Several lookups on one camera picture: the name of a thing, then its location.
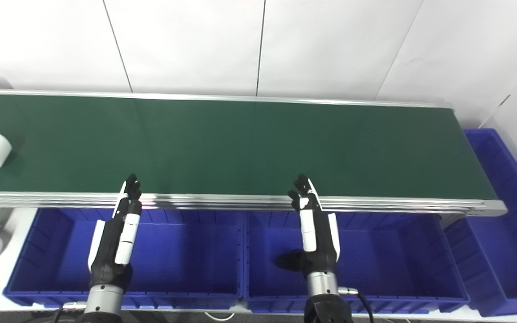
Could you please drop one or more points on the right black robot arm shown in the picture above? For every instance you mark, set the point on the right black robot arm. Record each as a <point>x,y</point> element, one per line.
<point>323,305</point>

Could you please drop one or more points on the blue plastic bin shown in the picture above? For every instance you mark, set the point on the blue plastic bin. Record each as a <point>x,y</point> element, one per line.
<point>505,233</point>
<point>186,255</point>
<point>397,260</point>

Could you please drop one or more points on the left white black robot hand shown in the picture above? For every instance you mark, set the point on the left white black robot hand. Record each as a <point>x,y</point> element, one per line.
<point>106,251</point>

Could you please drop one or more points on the green conveyor belt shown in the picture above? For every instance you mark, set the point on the green conveyor belt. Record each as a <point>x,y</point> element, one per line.
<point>240,148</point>

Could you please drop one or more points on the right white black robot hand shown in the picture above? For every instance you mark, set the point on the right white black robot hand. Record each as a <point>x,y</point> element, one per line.
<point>323,251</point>

